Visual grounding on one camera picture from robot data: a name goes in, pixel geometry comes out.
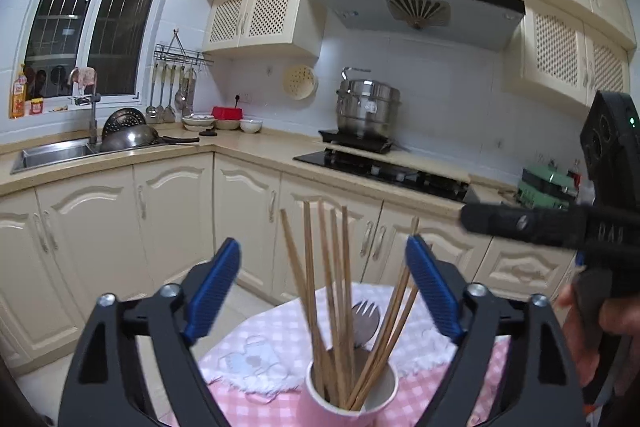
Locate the small red jar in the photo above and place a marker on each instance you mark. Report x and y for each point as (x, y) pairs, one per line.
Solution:
(37, 106)

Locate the metal skimmer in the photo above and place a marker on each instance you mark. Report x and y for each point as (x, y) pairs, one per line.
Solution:
(184, 94)

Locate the red box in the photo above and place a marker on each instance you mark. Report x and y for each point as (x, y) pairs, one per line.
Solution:
(227, 112)

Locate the range hood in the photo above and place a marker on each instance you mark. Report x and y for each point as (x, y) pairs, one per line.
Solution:
(415, 12)

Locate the bunch of wooden chopsticks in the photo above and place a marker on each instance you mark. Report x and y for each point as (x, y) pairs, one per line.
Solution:
(330, 377)

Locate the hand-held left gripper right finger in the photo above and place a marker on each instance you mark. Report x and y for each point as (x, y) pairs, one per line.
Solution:
(432, 292)

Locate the metal fork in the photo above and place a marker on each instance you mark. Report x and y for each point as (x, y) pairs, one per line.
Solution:
(367, 324)

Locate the stacked white bowls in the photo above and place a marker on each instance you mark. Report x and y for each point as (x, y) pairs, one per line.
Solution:
(198, 122)

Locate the person's right hand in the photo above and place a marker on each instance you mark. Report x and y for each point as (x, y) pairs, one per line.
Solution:
(570, 337)

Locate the wall socket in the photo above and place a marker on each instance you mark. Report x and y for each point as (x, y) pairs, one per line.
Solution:
(242, 98)

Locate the metal colander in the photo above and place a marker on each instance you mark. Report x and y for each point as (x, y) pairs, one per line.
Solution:
(122, 118)

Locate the cream lattice-door cabinet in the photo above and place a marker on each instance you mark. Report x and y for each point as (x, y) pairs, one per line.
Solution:
(260, 14)
(565, 52)

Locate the metal faucet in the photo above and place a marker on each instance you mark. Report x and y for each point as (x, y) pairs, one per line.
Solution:
(92, 122)

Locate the cream lower cabinets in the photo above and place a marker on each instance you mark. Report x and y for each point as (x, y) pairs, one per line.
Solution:
(165, 217)

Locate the dark sliding window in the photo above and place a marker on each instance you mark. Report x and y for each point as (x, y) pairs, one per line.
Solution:
(115, 12)

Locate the green electric cooker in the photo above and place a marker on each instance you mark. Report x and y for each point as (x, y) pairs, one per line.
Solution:
(545, 189)

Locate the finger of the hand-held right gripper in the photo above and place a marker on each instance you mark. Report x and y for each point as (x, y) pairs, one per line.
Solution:
(520, 222)

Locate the white bowl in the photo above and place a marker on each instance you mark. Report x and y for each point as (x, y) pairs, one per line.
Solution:
(251, 125)
(227, 125)

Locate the steel sink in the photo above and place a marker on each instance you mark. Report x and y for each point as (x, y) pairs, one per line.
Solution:
(52, 154)

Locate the metal ladle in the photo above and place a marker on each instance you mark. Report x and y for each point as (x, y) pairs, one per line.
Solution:
(151, 99)

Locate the steel steamer pot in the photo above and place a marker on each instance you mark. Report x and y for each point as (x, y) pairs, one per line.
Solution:
(367, 107)

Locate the pink checked tablecloth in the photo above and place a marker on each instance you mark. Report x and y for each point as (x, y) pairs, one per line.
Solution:
(450, 397)

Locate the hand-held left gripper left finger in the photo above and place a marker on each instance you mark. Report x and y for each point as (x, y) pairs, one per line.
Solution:
(215, 292)

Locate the steel wok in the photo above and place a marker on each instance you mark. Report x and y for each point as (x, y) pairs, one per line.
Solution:
(132, 138)

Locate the pink cup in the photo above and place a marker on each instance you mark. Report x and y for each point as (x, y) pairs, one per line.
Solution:
(330, 417)

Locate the orange dish soap bottle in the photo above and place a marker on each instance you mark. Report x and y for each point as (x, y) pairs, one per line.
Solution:
(18, 94)

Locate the metal spatula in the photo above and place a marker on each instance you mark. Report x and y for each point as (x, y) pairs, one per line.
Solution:
(171, 102)
(161, 99)

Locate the black gas stove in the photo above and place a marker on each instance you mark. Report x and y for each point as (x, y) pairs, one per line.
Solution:
(385, 169)

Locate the black induction cooker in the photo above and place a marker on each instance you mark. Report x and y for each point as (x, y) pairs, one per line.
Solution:
(357, 140)

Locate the pink rag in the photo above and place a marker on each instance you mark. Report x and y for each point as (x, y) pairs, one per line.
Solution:
(82, 78)

